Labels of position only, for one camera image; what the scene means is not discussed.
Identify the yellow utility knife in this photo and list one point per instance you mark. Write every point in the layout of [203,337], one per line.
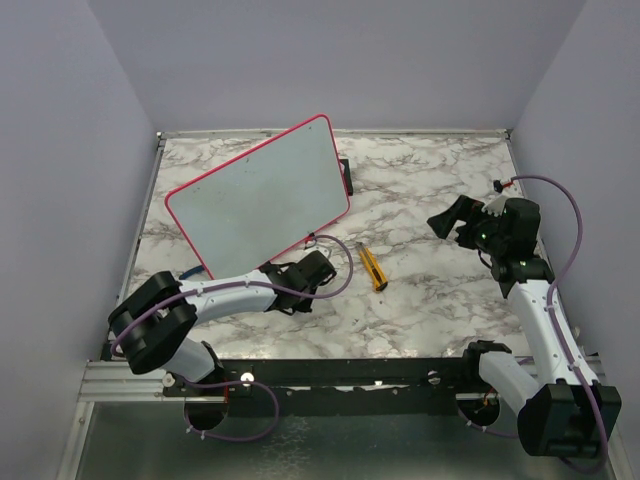
[370,263]

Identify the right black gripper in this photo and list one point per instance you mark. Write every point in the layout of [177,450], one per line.
[468,208]

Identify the pink framed whiteboard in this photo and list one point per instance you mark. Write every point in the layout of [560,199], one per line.
[263,202]

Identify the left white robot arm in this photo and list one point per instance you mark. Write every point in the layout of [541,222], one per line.
[152,325]

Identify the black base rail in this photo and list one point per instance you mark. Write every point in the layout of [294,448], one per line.
[342,387]

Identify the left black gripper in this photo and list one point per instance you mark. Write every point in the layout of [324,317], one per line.
[304,306]

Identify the blue handled pliers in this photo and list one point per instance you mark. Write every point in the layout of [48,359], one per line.
[191,272]

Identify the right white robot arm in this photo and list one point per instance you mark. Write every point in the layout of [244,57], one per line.
[563,410]

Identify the black network switch box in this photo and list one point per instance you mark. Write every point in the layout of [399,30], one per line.
[346,175]

